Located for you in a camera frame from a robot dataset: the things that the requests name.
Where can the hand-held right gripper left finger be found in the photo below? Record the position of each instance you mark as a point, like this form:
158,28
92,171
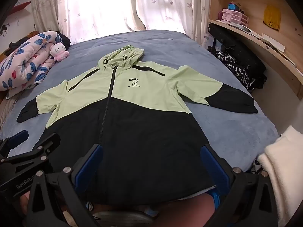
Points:
87,166

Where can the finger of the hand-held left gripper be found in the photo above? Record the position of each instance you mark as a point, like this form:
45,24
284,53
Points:
41,147
20,134

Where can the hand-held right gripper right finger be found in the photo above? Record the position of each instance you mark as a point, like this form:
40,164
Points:
213,167

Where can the green and black hooded jacket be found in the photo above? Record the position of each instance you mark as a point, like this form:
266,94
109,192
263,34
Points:
142,94

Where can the person's leg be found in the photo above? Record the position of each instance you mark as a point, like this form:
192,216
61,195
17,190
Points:
187,210

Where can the floral quilt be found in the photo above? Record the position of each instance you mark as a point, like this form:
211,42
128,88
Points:
21,63

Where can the white fleece cloth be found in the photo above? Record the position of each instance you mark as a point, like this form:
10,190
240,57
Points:
284,165

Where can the pink cat plush toy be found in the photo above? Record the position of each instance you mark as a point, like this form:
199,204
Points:
58,50

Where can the black and white patterned cloth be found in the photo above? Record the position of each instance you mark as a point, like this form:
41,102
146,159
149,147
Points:
239,72

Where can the grey-blue bed blanket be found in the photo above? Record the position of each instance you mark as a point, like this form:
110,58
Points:
180,49

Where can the white cardboard box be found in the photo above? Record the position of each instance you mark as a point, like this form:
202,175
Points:
208,41

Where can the papers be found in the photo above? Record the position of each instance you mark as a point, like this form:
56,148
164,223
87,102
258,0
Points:
272,41

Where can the white leaf-print curtain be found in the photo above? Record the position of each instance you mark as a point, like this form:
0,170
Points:
99,4

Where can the pink mini drawer unit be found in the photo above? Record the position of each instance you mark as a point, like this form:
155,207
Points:
233,16

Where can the yellow cloth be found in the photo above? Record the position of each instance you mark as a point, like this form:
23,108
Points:
272,19

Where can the small blue box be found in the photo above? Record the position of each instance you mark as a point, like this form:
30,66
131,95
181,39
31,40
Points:
233,6

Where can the cartoon wall sticker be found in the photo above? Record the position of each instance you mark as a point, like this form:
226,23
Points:
3,30

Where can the curved wooden wall desk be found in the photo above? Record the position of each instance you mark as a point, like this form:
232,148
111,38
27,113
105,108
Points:
279,61

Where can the red wall shelf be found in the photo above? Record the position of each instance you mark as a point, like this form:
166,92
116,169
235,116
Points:
21,7

